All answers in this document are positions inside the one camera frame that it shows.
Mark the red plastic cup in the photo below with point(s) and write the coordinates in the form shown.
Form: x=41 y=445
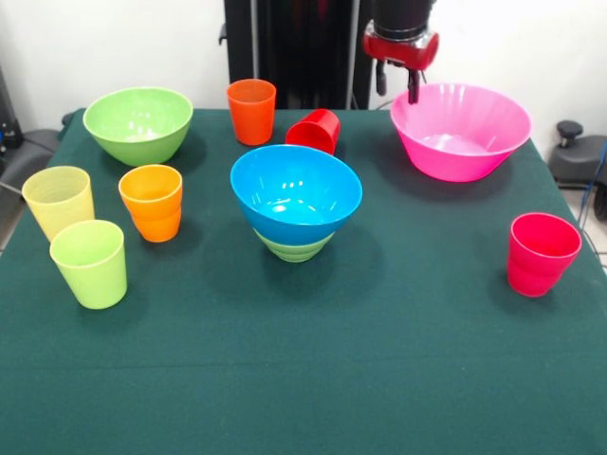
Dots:
x=315 y=128

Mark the red-orange plastic cup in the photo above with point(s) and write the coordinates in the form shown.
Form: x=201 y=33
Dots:
x=251 y=118

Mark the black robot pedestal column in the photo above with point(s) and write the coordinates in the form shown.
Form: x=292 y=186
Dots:
x=308 y=47

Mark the large green plastic bowl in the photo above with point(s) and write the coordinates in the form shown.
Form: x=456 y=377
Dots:
x=137 y=142

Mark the blue plastic bowl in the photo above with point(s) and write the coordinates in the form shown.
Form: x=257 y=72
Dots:
x=313 y=189

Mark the black equipment box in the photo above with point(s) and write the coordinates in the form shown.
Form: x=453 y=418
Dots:
x=7 y=123

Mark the large pink plastic bowl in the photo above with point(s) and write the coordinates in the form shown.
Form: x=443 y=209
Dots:
x=460 y=123

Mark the grey base with black knob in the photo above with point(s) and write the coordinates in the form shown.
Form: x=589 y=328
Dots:
x=576 y=161

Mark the orange plastic cup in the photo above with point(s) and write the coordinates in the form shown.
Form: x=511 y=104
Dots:
x=152 y=213

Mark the light green plastic cup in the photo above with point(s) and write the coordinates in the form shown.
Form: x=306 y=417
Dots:
x=90 y=270

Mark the grey rounded base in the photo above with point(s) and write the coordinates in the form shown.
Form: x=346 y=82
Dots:
x=28 y=151

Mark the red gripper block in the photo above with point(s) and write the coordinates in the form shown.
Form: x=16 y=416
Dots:
x=400 y=52

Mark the dark green tablecloth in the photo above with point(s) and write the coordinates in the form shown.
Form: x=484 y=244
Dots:
x=303 y=355

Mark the yellow plastic cup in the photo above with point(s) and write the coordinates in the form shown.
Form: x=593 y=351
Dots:
x=57 y=199

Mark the magenta plastic cup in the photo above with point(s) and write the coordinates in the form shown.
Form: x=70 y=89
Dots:
x=540 y=260

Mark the small green plastic bowl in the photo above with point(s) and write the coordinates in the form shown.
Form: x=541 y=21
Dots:
x=294 y=251

